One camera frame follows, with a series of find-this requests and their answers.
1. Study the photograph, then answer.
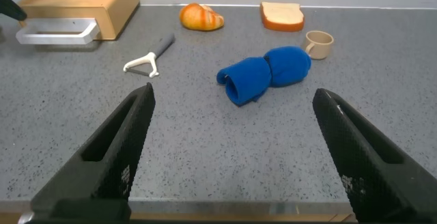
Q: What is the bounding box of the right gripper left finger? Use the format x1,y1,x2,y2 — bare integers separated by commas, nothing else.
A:
20,82,156,224

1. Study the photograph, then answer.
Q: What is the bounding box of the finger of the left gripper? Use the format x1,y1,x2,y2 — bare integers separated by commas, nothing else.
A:
0,0,27,22

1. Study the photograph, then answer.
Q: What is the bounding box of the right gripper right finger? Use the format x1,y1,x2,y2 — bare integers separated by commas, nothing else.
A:
311,87,437,223

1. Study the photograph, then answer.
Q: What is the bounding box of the beige cup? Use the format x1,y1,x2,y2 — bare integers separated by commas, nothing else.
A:
302,30,335,61

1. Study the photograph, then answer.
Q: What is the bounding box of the blue rolled towel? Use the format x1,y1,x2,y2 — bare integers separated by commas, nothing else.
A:
216,45,312,107

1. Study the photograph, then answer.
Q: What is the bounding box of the orange croissant bread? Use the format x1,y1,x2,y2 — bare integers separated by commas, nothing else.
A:
179,2,225,31

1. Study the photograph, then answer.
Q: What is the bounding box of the white bread slice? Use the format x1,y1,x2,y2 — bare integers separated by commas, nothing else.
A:
259,1,305,33

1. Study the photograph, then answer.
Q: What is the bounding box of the white peeler grey handle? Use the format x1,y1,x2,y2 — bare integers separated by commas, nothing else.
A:
122,33,176,79

